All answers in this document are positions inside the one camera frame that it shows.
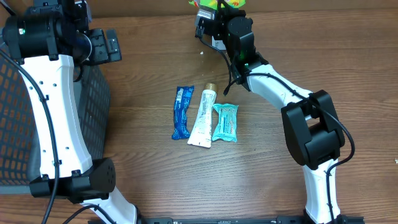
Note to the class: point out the green gummy candy bag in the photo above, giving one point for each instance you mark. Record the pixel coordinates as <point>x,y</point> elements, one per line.
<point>213,3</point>

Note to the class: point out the cardboard back panel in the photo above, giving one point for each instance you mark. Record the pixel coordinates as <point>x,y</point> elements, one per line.
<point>133,8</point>

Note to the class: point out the teal wet wipes pack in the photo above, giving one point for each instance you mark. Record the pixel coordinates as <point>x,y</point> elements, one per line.
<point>227,122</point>

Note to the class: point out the blue snack wrapper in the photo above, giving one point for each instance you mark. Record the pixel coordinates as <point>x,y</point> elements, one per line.
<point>182,101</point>

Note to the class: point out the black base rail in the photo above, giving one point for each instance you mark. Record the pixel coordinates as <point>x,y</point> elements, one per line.
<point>277,220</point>

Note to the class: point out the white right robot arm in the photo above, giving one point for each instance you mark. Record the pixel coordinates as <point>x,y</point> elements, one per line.
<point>313,133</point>

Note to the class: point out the white barcode scanner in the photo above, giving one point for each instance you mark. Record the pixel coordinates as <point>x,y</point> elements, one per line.
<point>218,44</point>

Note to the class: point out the white tube gold cap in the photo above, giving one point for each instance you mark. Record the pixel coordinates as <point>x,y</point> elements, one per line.
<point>201,132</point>

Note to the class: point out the grey plastic basket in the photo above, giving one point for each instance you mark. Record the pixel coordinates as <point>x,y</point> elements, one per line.
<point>20,156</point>

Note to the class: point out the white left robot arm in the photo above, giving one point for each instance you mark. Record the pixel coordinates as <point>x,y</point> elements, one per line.
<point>45,45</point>

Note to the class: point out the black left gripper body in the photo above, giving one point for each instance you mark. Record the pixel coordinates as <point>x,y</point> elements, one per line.
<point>96,49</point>

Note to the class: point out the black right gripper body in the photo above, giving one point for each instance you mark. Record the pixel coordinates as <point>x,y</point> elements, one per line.
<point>224,12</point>

